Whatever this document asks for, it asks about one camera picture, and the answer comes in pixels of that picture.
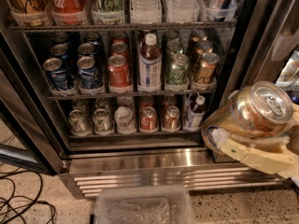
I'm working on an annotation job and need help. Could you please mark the black cables on floor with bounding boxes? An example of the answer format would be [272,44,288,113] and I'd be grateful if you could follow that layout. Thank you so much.
[0,161,57,224]

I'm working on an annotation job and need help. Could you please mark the blue can far-left middle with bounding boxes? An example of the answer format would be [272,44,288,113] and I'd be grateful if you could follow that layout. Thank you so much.
[50,44,70,63]

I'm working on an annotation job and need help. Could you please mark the tea bottle white cap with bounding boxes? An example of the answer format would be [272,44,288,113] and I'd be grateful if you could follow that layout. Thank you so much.
[138,34,162,88]

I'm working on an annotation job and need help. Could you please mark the red can bottom shelf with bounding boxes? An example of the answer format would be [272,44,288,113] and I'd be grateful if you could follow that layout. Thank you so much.
[140,106,157,131]

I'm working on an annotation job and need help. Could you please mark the small tea bottle bottom shelf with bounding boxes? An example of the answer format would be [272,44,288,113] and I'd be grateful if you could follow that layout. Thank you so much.
[186,95,206,128]

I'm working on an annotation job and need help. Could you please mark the gold can bottom shelf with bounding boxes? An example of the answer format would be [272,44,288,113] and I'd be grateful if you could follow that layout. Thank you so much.
[163,105,180,130]

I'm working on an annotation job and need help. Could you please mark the green can middle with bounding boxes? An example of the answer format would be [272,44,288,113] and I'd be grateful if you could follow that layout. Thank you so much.
[166,41,184,61]

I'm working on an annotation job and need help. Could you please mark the wire shelf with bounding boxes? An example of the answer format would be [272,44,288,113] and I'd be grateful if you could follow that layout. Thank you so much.
[8,21,237,33]
[48,89,215,100]

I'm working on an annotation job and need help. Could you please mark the orange gold can front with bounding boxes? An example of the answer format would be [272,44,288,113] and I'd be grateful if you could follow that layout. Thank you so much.
[201,81,294,152]

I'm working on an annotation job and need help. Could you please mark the clear plastic bin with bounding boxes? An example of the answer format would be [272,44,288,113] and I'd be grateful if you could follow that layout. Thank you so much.
[93,185,195,224]

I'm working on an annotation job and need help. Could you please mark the blue can far-left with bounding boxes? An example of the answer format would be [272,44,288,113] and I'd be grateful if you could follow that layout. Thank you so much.
[43,58,68,91]
[50,44,70,63]
[52,32,70,46]

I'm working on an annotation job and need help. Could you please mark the silver green can bottom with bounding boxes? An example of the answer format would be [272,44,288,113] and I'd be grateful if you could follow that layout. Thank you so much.
[93,109,111,133]

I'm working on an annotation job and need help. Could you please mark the red can back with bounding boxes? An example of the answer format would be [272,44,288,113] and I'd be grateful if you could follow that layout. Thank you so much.
[111,31,128,43]

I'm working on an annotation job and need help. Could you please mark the red can front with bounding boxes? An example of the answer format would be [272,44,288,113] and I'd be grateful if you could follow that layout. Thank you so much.
[107,54,131,88]

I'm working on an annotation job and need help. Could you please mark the middle wire shelf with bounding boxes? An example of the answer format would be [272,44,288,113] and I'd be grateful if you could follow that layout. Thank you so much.
[48,89,215,100]

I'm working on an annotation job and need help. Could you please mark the blue pepsi can back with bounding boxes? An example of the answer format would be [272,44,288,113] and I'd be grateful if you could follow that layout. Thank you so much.
[84,32,102,46]

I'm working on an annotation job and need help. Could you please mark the blue pepsi can middle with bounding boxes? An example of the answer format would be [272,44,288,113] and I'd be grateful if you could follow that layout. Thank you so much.
[78,43,98,60]

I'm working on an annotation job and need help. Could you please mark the orange gold can back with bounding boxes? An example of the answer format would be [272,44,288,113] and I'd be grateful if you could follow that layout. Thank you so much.
[192,40,213,63]

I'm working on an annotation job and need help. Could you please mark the top wire shelf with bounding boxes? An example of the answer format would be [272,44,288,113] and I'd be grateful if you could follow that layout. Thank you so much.
[8,21,237,33]

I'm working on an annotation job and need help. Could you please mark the orange gold can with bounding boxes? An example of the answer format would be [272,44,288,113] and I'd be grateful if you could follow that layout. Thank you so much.
[201,81,294,152]
[193,52,220,84]
[192,40,213,63]

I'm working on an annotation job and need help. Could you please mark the red can middle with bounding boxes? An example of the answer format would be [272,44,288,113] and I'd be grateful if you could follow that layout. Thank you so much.
[110,42,129,59]

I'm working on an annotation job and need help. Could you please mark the blue can far-left front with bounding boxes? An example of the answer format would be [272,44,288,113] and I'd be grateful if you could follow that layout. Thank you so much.
[43,58,68,91]

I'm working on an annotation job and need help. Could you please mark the fridge bottom steel grille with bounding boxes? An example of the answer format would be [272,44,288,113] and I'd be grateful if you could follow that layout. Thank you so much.
[59,148,290,199]

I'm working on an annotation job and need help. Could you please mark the orange gold can middle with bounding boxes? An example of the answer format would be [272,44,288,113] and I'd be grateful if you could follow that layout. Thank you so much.
[193,52,220,84]

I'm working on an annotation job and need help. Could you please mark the fridge right glass door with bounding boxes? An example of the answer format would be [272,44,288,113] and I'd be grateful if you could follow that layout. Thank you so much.
[211,0,299,163]

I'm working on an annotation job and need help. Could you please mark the coca-cola can top shelf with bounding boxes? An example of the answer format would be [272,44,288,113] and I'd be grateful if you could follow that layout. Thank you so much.
[53,0,86,25]

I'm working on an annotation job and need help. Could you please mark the blue pepsi can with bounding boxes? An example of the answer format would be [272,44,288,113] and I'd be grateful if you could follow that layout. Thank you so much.
[77,56,103,90]
[78,43,98,60]
[84,32,102,46]

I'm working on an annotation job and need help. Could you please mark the silver green can bottom-left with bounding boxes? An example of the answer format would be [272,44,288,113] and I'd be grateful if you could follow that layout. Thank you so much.
[68,109,91,136]

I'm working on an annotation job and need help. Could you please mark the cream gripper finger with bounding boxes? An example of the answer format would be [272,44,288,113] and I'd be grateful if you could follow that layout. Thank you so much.
[209,128,299,179]

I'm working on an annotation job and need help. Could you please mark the blue pepsi can front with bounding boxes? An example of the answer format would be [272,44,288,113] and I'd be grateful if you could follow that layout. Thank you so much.
[77,56,103,90]

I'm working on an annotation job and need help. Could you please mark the green can back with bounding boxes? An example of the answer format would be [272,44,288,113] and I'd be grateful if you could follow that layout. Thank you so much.
[162,30,179,46]

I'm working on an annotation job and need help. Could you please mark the green can front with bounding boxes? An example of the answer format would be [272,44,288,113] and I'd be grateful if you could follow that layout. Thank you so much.
[166,53,189,86]

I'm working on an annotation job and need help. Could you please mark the blue can far-left back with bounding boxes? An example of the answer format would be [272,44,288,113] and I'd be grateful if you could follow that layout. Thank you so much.
[52,32,70,46]

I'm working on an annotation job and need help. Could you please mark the orange la croix can top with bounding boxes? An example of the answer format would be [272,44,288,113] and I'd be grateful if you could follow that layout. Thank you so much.
[8,0,49,26]

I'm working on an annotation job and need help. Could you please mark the green la croix can top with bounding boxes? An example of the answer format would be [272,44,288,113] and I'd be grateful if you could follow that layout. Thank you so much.
[92,0,123,24]

